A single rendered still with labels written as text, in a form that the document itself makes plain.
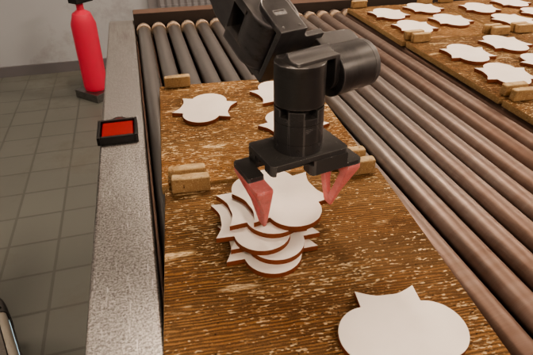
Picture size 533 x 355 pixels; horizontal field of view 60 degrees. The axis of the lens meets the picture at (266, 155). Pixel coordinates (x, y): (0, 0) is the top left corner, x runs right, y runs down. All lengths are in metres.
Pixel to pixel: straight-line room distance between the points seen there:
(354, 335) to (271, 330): 0.09
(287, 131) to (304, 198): 0.15
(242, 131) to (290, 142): 0.38
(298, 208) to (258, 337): 0.18
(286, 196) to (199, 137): 0.29
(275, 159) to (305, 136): 0.04
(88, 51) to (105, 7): 0.67
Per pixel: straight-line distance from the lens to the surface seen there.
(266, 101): 0.98
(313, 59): 0.50
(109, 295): 0.62
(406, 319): 0.55
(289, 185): 0.66
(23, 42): 4.08
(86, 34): 3.33
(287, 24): 0.51
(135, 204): 0.75
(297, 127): 0.50
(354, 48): 0.54
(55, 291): 2.00
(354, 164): 0.56
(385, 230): 0.66
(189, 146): 0.84
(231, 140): 0.85
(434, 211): 0.75
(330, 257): 0.61
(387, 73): 1.25
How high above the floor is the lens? 1.35
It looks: 31 degrees down
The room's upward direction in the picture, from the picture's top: straight up
